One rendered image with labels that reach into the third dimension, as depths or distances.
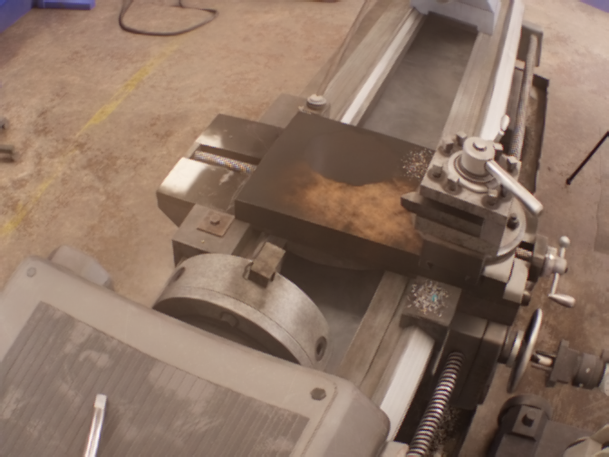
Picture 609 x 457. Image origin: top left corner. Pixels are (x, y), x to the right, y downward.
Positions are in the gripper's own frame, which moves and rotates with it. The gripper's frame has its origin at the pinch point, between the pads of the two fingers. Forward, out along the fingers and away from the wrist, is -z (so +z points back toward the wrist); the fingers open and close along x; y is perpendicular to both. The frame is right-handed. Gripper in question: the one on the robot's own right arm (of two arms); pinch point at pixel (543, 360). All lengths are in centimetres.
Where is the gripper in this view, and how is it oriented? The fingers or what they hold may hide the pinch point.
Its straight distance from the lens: 177.1
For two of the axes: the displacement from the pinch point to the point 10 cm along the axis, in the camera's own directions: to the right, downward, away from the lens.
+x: 3.3, -9.3, 1.5
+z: 9.3, 2.8, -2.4
